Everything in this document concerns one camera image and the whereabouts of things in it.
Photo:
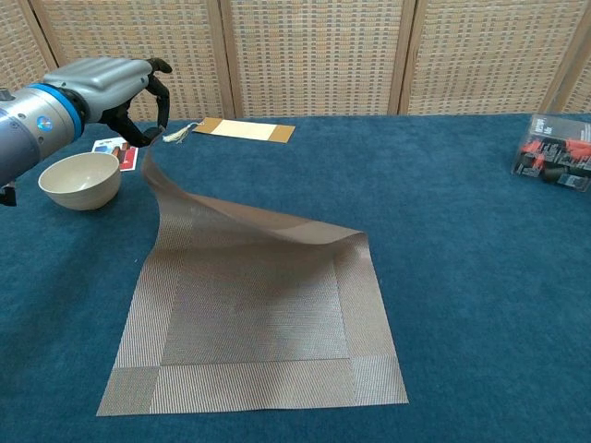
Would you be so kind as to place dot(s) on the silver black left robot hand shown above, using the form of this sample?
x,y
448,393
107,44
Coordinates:
x,y
106,85

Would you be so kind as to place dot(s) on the beige ribbed bowl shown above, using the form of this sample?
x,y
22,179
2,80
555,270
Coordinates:
x,y
78,187

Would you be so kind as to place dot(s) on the silver woven placemat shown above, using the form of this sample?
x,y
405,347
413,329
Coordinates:
x,y
254,323

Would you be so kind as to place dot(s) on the colourful picture card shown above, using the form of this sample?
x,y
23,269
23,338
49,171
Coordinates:
x,y
129,160

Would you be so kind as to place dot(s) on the brown cream bookmark with tassel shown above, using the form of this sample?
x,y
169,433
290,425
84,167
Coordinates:
x,y
244,129

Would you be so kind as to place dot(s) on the woven wooden folding screen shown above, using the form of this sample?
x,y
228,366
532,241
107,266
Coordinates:
x,y
314,55

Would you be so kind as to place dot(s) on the clear box of black-red clips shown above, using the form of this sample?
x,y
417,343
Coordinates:
x,y
549,152

